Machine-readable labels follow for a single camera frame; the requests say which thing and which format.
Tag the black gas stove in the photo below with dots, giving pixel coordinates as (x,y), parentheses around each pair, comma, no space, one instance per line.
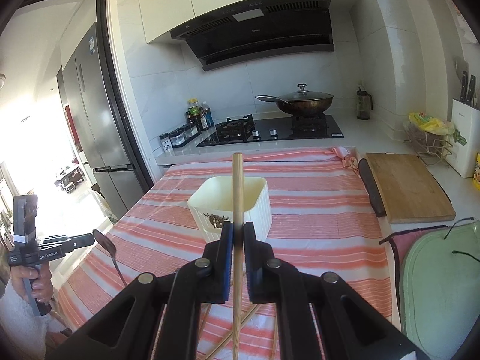
(247,129)

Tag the grey refrigerator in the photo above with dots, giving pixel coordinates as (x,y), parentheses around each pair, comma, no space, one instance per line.
(96,128)

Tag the wooden cutting board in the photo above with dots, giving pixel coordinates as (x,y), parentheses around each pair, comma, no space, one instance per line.
(401,189)

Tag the person's left hand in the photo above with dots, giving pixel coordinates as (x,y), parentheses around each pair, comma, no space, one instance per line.
(42,288)

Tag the spice jar rack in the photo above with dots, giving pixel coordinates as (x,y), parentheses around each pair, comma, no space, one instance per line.
(184,134)

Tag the wooden chopstick five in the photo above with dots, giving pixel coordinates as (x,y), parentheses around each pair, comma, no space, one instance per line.
(274,342)

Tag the white spice shaker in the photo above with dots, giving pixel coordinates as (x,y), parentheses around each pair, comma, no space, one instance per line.
(166,143)

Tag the cream utensil holder box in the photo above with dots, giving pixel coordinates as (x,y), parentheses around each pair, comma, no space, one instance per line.
(212,204)

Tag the wooden chopstick two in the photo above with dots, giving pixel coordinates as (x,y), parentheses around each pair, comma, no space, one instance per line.
(204,317)

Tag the black range hood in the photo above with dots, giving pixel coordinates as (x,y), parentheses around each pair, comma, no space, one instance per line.
(254,29)

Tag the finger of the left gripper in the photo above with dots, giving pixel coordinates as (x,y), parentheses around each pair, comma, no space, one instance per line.
(69,243)

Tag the white knife block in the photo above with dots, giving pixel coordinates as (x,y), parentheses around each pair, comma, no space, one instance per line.
(465,116)

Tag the wire basket with bags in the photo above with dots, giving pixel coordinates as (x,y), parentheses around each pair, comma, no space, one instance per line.
(432,136)

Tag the large steel spoon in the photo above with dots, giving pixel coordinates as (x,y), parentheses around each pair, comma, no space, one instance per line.
(110,248)

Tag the wooden chopstick six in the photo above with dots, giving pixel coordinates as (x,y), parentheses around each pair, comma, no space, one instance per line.
(238,221)

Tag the sauce bottles group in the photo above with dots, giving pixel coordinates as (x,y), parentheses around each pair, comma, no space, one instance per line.
(200,114)

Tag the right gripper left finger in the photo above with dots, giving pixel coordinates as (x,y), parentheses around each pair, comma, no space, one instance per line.
(157,317)

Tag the pink striped tablecloth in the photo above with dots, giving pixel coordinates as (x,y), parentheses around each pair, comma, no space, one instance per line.
(322,221)

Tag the wooden chopstick one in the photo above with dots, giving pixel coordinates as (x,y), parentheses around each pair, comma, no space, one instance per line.
(234,334)

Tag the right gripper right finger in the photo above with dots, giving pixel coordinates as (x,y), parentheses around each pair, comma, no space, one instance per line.
(319,317)

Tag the dark glass kettle jar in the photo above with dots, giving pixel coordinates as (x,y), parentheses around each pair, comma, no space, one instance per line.
(364,104)

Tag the wok with glass lid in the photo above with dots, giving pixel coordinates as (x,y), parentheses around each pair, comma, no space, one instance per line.
(302,102)

